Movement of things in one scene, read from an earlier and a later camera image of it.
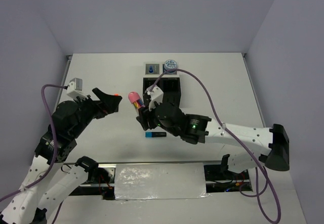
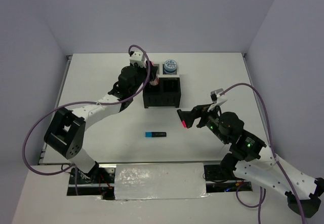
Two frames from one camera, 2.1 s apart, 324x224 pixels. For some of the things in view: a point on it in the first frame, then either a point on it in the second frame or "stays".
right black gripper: (144, 113) to (198, 110)
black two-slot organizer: (170, 86) stays
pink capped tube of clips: (134, 98) to (155, 82)
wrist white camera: (156, 95) to (218, 97)
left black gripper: (111, 103) to (152, 72)
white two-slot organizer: (155, 69) stays
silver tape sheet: (152, 181) stays
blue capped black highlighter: (155, 134) stays
